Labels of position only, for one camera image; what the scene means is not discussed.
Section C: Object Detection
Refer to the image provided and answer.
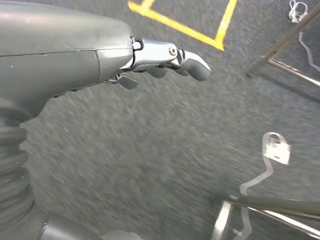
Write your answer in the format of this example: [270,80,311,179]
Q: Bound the metal table frame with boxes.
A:
[211,1,320,240]

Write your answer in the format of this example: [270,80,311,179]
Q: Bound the white power adapter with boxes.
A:
[262,132,291,166]

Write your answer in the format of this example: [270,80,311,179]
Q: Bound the white coiled cable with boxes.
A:
[288,0,320,72]

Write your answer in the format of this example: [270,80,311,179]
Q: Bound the white adapter cable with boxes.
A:
[232,155,275,240]

